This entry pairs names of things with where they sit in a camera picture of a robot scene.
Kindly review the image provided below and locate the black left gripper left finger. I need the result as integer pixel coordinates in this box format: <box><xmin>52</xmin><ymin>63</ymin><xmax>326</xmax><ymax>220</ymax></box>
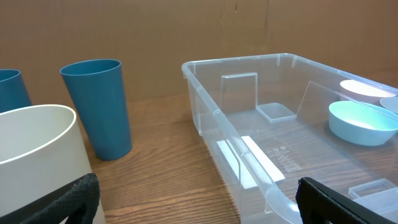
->
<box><xmin>1</xmin><ymin>173</ymin><xmax>100</xmax><ymax>224</ymax></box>

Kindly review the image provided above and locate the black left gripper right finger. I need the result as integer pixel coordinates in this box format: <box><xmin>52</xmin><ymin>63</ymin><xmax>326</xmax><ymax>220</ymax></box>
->
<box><xmin>295</xmin><ymin>177</ymin><xmax>394</xmax><ymax>224</ymax></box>

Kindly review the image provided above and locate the cream cup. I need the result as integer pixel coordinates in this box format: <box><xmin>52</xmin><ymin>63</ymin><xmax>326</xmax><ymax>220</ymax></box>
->
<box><xmin>1</xmin><ymin>105</ymin><xmax>92</xmax><ymax>217</ymax></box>

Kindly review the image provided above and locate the light blue bowl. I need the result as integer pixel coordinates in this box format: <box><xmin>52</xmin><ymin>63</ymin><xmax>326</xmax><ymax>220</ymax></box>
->
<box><xmin>329</xmin><ymin>101</ymin><xmax>397</xmax><ymax>146</ymax></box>

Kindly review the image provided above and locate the pink bowl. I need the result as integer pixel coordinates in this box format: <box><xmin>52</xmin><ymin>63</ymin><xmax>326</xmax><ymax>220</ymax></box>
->
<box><xmin>340</xmin><ymin>80</ymin><xmax>396</xmax><ymax>105</ymax></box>

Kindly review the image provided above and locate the grey bowl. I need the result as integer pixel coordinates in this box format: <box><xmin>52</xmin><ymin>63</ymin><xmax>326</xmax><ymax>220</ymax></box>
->
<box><xmin>380</xmin><ymin>96</ymin><xmax>398</xmax><ymax>114</ymax></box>

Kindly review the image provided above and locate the clear plastic storage container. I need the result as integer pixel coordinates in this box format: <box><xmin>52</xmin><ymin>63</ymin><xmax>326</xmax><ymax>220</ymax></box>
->
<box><xmin>182</xmin><ymin>54</ymin><xmax>397</xmax><ymax>223</ymax></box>

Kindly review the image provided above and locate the blue cup near container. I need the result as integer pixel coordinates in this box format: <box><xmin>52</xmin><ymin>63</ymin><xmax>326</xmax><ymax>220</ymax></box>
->
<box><xmin>60</xmin><ymin>59</ymin><xmax>132</xmax><ymax>161</ymax></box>

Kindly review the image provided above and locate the blue cup far left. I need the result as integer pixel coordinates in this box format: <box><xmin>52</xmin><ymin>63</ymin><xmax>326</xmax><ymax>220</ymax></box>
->
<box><xmin>1</xmin><ymin>69</ymin><xmax>32</xmax><ymax>113</ymax></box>

